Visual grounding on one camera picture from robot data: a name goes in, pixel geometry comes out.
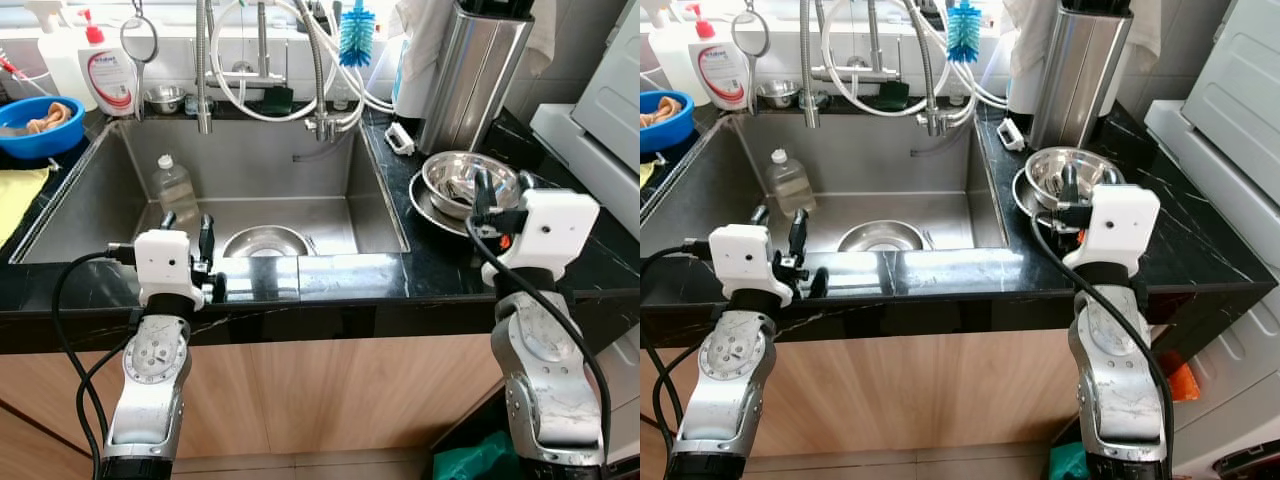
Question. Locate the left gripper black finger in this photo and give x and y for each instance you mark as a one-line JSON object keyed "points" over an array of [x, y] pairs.
{"points": [[760, 215], [207, 240], [168, 221], [798, 235]]}

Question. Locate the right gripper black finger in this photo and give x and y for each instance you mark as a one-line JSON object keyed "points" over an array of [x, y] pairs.
{"points": [[525, 181], [483, 190], [1109, 178], [1068, 185]]}

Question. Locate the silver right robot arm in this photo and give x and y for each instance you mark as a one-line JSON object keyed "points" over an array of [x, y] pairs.
{"points": [[1115, 380], [545, 380]]}

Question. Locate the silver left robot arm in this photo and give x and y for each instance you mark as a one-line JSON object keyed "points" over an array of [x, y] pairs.
{"points": [[150, 395], [725, 400]]}

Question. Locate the large steel bowl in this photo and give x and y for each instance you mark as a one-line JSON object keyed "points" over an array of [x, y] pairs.
{"points": [[1045, 170], [450, 175]]}

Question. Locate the clear plastic bottle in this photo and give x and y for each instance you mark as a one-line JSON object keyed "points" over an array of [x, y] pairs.
{"points": [[175, 190], [790, 185]]}

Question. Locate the steel plate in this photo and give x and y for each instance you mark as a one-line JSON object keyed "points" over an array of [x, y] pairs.
{"points": [[425, 205], [1025, 195]]}

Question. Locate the small white plug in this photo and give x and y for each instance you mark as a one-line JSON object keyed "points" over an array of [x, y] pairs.
{"points": [[1010, 134], [400, 138]]}

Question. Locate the white appliance with lid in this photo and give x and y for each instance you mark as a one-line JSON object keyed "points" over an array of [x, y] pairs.
{"points": [[600, 120], [1230, 120]]}

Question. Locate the stainless steel sink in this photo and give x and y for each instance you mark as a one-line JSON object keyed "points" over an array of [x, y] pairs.
{"points": [[890, 170], [280, 175]]}

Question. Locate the tall steel utensil holder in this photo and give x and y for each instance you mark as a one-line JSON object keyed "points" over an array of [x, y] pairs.
{"points": [[470, 80], [1075, 75]]}

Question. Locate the yellow cloth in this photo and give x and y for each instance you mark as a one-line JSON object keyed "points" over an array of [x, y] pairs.
{"points": [[645, 175], [18, 200]]}

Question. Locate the blue plastic bowl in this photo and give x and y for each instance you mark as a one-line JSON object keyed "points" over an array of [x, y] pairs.
{"points": [[670, 135], [40, 145]]}

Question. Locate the small steel bowl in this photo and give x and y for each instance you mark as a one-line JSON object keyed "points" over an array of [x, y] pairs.
{"points": [[165, 98], [778, 93]]}

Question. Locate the tan cloth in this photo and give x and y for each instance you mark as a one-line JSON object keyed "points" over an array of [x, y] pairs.
{"points": [[662, 110], [52, 118]]}

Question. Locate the white soap bottle red pump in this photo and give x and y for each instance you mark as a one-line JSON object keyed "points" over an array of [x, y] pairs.
{"points": [[720, 72], [108, 80]]}

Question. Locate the steel faucet pipe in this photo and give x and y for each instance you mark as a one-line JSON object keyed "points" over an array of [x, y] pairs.
{"points": [[204, 70], [809, 65]]}

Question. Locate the dark green sponge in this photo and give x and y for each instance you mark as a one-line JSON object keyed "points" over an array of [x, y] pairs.
{"points": [[894, 96], [278, 100]]}

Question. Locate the wooden sink cabinet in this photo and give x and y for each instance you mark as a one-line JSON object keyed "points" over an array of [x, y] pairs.
{"points": [[320, 395], [920, 390]]}

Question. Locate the steel mesh strainer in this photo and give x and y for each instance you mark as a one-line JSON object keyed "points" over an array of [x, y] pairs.
{"points": [[139, 40], [750, 35]]}

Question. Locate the blue bottle brush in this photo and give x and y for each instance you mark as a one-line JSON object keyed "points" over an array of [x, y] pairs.
{"points": [[356, 35], [964, 32]]}

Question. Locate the white spray bottle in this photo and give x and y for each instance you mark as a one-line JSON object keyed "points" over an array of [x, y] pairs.
{"points": [[60, 60], [665, 50]]}

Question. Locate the steel filter tap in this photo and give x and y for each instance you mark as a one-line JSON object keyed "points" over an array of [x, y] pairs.
{"points": [[873, 45], [263, 50]]}

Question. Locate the orange bag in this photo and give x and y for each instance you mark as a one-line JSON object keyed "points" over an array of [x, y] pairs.
{"points": [[1182, 380]]}

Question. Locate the white washing machine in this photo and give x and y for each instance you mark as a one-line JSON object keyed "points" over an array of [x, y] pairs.
{"points": [[625, 400], [1235, 400]]}

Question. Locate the red utensil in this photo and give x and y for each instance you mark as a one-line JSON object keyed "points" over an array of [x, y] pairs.
{"points": [[10, 68]]}

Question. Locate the green plastic bag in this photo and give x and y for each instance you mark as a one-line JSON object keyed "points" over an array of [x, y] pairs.
{"points": [[470, 460], [1068, 463]]}

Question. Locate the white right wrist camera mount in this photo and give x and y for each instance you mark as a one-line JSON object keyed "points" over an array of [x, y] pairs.
{"points": [[550, 225], [1115, 225]]}

